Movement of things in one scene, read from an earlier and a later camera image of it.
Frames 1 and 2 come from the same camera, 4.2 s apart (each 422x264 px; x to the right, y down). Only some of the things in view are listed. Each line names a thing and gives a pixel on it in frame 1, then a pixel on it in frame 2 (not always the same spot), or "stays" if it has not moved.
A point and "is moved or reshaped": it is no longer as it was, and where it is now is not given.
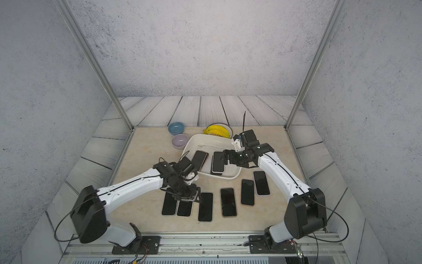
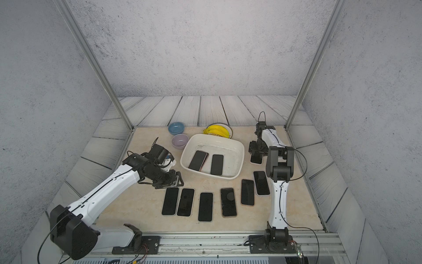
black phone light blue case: [170, 204] stays
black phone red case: [199, 159] stays
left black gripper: [192, 195] to [172, 181]
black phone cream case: [248, 192] stays
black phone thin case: [218, 165] is moved or reshaped
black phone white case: [184, 208] stays
